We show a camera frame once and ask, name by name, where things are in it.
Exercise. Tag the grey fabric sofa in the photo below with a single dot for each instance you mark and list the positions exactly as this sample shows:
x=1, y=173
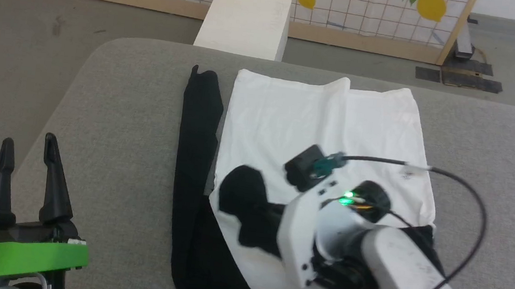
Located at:
x=118, y=149

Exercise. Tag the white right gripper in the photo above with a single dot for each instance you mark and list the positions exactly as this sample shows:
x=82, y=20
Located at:
x=298, y=230

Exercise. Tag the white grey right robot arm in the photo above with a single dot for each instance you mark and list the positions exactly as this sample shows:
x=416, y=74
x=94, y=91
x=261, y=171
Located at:
x=406, y=275

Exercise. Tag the grey metal stand post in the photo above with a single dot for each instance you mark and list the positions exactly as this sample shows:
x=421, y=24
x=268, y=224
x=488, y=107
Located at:
x=464, y=42

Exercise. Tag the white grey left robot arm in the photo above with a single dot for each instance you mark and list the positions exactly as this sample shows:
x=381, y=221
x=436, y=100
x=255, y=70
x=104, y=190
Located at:
x=8, y=285

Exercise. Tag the lemon print partition screen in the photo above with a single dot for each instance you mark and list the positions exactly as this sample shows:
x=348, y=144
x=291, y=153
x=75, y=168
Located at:
x=348, y=5

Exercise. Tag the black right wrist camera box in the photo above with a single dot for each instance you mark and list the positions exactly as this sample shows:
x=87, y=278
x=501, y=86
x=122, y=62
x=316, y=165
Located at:
x=305, y=168

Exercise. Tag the small black floor mat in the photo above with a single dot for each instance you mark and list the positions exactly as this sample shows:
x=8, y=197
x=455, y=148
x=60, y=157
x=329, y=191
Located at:
x=427, y=74

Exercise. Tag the white and black t-shirt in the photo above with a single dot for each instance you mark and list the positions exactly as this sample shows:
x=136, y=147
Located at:
x=289, y=114

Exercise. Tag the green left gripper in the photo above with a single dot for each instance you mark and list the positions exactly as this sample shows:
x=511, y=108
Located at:
x=30, y=254

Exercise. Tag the white box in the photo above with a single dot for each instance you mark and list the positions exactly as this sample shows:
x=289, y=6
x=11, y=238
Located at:
x=246, y=23

